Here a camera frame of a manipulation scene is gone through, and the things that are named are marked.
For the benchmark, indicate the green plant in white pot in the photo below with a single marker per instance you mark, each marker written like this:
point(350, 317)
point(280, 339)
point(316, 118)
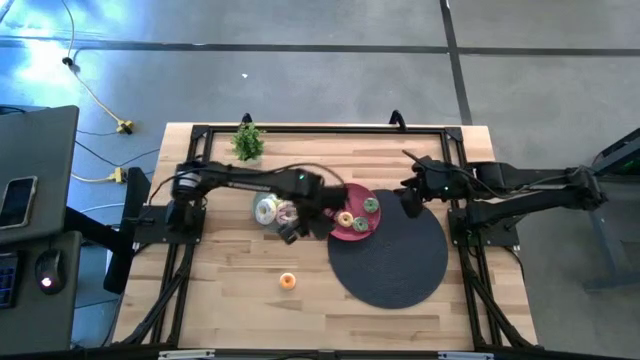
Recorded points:
point(248, 142)

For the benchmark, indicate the black keyboard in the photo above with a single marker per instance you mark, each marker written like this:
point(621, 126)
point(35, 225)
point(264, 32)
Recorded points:
point(7, 280)

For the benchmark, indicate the large pink iced donut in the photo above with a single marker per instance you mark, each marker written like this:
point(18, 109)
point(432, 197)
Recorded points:
point(282, 210)

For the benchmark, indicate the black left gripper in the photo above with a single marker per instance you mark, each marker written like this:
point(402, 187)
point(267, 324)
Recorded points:
point(325, 200)

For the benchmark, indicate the black metal table frame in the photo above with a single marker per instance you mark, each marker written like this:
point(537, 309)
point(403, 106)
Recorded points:
point(325, 129)

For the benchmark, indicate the small orange donut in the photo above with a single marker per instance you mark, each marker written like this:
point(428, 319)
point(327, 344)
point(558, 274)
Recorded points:
point(282, 281)
point(340, 219)

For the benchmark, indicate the black table clamp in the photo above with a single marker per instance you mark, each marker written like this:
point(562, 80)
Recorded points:
point(246, 119)
point(397, 120)

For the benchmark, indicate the red plate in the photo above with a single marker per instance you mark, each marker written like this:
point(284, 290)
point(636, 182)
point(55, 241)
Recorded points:
point(356, 192)

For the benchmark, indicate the black smartphone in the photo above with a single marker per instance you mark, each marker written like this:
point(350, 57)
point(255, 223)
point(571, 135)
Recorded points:
point(17, 202)

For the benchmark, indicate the dark grey metal cart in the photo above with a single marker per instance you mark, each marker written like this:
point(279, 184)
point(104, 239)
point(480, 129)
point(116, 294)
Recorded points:
point(607, 252)

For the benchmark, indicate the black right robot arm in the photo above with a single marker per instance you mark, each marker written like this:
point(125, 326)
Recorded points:
point(525, 175)

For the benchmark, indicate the dark round woven placemat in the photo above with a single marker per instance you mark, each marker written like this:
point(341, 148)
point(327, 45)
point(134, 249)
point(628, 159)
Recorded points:
point(395, 270)

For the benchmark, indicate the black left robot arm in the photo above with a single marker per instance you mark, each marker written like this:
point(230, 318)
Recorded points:
point(240, 180)

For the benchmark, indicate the pale green plate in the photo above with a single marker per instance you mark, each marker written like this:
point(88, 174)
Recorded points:
point(265, 227)

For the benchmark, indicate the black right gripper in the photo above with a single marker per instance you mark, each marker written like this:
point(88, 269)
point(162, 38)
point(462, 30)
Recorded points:
point(440, 180)

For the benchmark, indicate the black support beam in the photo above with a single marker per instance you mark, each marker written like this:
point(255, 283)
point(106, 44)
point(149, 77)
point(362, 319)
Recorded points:
point(117, 270)

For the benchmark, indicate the grey desk top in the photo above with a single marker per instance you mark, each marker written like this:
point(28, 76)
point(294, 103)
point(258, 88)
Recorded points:
point(30, 330)
point(45, 150)

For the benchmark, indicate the large white iced donut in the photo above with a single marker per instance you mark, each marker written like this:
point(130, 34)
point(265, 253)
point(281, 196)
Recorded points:
point(259, 212)

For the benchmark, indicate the black computer mouse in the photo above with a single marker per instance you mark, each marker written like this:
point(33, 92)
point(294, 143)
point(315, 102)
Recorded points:
point(50, 270)

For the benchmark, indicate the silver aluminium bracket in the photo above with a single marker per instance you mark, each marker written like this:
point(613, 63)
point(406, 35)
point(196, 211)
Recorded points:
point(465, 355)
point(187, 354)

